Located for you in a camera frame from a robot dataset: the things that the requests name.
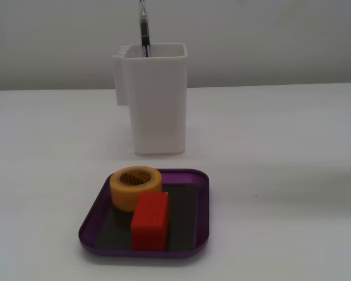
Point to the yellow tape roll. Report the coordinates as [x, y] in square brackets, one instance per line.
[124, 196]

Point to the white plastic pen holder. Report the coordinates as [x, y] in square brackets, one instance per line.
[158, 102]

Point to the purple metal tray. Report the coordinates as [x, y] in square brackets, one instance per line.
[203, 210]

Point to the black tray mat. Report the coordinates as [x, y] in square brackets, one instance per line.
[181, 219]

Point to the red ribbed block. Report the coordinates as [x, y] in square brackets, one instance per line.
[149, 222]

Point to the black silver pen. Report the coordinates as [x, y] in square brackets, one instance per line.
[144, 29]

